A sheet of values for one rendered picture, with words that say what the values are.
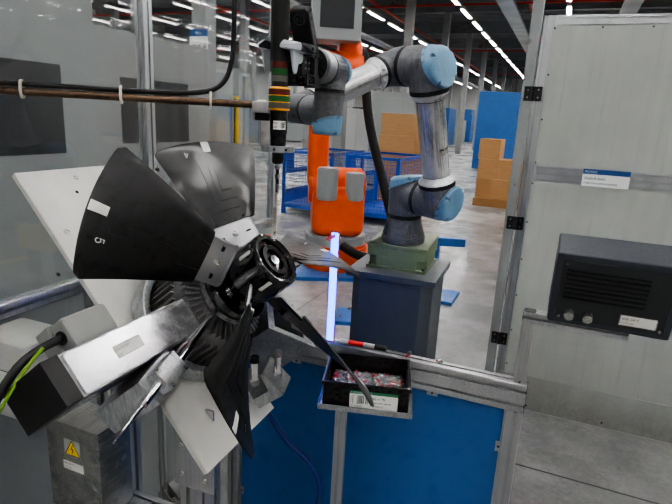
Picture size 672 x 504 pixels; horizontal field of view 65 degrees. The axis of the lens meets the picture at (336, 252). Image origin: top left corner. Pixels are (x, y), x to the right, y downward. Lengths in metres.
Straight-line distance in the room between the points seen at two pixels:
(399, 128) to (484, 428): 7.93
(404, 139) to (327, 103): 7.85
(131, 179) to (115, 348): 0.28
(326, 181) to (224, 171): 3.73
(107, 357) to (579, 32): 2.42
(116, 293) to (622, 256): 1.08
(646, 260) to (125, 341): 1.07
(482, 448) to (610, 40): 1.91
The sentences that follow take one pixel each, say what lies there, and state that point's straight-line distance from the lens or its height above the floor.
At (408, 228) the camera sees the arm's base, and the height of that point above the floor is 1.15.
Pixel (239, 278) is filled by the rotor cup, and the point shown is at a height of 1.19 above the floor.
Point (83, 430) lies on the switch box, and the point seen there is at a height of 0.84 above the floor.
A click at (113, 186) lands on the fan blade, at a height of 1.37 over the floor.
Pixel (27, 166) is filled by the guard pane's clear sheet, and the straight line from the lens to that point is 1.59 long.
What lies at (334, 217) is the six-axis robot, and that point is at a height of 0.57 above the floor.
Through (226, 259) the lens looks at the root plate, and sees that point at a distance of 1.03.
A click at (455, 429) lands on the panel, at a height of 0.68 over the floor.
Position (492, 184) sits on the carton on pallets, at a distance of 10.31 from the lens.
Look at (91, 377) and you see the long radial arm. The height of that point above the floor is 1.10.
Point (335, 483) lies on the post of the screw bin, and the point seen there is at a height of 0.54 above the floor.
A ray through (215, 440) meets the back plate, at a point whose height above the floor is 0.86.
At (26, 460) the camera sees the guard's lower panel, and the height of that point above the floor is 0.53.
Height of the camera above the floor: 1.50
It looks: 14 degrees down
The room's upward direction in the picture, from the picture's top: 3 degrees clockwise
